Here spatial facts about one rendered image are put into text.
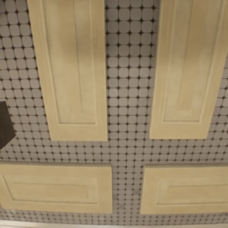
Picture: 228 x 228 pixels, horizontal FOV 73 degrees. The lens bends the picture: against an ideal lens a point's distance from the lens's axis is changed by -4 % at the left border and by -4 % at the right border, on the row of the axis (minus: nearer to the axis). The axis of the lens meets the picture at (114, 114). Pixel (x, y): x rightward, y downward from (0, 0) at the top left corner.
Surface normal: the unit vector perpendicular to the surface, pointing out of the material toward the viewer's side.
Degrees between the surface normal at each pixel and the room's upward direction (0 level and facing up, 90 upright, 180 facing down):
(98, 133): 0
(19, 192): 0
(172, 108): 11
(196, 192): 0
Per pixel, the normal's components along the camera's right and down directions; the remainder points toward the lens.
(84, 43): 0.18, 0.38
